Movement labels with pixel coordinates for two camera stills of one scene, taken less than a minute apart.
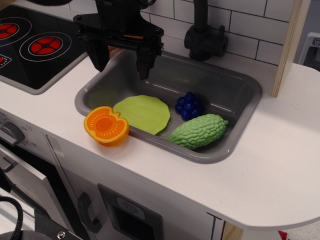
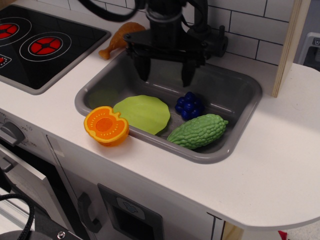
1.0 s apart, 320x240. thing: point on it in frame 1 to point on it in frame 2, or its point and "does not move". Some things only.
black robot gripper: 120,23 to 165,38
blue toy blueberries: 189,106 does not move
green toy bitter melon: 197,132 does not move
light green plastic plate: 147,113 does not move
